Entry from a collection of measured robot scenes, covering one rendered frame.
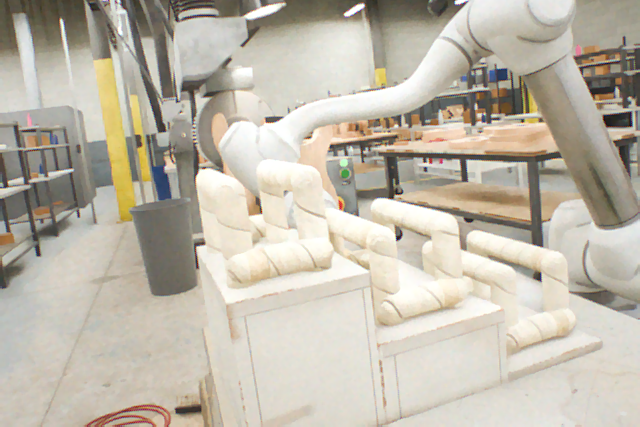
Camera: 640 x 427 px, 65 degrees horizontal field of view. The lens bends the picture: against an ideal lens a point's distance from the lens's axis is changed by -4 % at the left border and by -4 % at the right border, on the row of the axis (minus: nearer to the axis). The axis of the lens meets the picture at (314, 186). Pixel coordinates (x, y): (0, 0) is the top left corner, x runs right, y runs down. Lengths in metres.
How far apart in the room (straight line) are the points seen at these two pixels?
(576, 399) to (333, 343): 0.27
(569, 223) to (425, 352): 0.85
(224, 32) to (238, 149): 0.39
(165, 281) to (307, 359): 3.84
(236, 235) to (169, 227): 3.71
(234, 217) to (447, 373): 0.29
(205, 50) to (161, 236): 3.04
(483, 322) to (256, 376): 0.26
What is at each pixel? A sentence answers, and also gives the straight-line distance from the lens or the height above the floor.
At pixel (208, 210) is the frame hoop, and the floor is 1.16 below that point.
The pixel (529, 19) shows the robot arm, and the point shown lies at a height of 1.39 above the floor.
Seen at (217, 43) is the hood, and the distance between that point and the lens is 1.33.
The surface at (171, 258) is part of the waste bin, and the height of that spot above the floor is 0.30.
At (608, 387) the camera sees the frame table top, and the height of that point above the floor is 0.93.
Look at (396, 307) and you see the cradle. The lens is 0.59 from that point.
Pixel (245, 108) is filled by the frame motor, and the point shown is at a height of 1.31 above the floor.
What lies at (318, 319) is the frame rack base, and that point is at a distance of 0.52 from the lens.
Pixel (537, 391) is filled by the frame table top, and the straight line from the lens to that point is 0.66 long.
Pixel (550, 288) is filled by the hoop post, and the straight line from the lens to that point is 0.74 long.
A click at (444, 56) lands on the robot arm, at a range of 1.17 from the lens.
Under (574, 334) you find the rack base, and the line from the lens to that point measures 0.77.
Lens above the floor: 1.26
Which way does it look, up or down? 8 degrees down
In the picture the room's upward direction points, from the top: 7 degrees counter-clockwise
